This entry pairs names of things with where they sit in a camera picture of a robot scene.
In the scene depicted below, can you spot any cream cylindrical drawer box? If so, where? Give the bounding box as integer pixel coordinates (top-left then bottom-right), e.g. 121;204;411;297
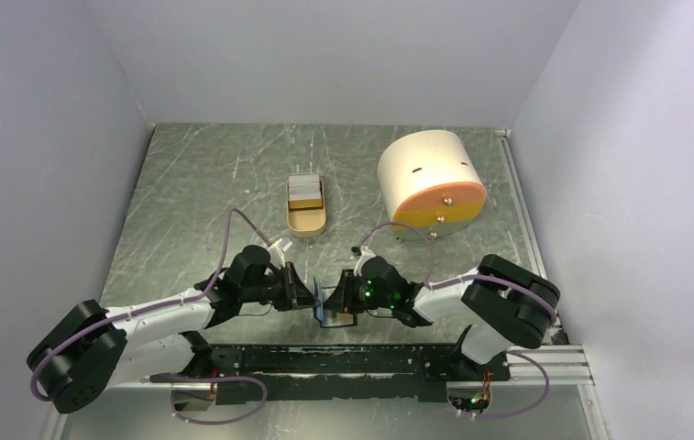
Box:
377;129;487;239

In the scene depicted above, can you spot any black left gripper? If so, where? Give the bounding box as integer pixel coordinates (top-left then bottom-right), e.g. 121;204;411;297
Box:
241;261;321;312

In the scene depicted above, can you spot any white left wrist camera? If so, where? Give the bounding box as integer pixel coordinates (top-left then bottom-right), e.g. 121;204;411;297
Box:
269;237;292;254

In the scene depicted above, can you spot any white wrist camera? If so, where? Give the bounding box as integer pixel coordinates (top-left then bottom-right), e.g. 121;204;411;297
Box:
269;237;292;254
350;245;376;260

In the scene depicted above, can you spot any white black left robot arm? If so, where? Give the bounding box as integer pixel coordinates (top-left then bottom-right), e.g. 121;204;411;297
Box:
26;245;319;413

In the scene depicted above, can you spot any stack of credit cards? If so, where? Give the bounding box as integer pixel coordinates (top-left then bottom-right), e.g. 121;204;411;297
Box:
287;174;325;211

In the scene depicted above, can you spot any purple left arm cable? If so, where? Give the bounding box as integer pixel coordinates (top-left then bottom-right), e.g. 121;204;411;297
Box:
29;208;287;426

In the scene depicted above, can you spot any beige oval card tray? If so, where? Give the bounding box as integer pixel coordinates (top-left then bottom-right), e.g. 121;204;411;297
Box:
287;178;326;237

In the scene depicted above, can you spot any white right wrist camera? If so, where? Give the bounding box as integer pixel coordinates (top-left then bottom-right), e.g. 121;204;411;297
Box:
350;245;376;260

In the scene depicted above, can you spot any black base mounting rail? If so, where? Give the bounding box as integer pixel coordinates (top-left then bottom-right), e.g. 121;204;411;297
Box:
180;343;511;402

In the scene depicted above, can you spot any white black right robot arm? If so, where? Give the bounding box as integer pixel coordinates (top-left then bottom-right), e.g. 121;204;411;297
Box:
314;254;561;380

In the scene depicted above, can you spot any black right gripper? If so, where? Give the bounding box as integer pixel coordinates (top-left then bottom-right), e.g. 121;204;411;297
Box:
322;269;394;314

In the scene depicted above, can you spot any aluminium extrusion rail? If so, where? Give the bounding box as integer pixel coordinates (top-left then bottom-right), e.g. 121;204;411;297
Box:
494;129;610;439

